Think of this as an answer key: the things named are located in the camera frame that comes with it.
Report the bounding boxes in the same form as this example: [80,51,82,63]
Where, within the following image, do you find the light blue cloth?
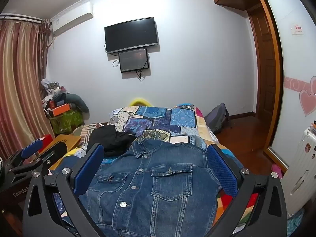
[288,209,306,237]

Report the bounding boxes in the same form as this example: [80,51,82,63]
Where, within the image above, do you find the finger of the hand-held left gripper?
[10,143,68,185]
[9,139,44,171]

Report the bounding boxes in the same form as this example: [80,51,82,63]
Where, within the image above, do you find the black wall television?
[104,17,159,55]

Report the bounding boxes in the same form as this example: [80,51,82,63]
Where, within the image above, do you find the patchwork printed blanket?
[53,103,245,237]

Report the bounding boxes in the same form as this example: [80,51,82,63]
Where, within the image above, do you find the green patterned storage box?
[49,110,84,135]

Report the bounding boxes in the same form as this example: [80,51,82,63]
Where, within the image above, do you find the pink slipper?
[271,163,284,180]

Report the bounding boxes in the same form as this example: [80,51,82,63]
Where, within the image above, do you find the small white wall sign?
[291,23,305,36]

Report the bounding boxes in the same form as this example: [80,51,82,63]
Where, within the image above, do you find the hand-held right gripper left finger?
[22,143,109,237]

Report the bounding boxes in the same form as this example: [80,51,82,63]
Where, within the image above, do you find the striped bed sheet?
[71,123,105,144]

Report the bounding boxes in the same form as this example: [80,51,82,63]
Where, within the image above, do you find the yellow plastic ring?
[130,98,155,107]

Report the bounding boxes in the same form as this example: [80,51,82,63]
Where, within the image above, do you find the wooden door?
[247,4,277,119]

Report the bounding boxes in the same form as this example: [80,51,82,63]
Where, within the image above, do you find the black garment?
[86,125,137,157]

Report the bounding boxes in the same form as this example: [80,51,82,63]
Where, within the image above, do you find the pile of white grey clutter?
[41,79,68,104]

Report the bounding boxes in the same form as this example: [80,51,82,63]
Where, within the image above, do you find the grey stuffed cushion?
[65,93,90,115]

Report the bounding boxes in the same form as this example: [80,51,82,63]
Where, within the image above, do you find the striped pink curtain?
[0,18,56,162]

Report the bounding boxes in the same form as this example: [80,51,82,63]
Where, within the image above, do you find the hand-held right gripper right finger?
[207,144,288,237]

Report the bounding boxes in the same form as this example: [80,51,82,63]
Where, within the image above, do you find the orange box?
[49,104,71,117]

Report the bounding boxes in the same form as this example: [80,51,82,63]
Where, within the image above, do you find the white air conditioner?
[51,2,95,36]

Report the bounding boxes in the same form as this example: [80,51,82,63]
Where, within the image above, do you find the pink heart wall sticker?
[299,76,316,117]

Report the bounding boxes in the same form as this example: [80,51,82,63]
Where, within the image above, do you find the red box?
[37,134,55,153]

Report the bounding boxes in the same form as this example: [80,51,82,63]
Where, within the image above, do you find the small yellow wooden table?
[37,134,82,171]

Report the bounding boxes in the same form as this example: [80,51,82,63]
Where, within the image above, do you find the white sliding wardrobe door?
[257,0,316,174]

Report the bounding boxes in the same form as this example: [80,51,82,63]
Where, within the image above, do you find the grey purple backpack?
[204,103,231,134]

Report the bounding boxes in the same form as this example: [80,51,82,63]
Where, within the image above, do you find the white suitcase with stickers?
[281,121,316,218]

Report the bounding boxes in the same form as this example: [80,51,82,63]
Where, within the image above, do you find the blue denim jacket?
[79,138,223,237]

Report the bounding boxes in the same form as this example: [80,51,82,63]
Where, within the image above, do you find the small black wall monitor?
[118,47,150,73]

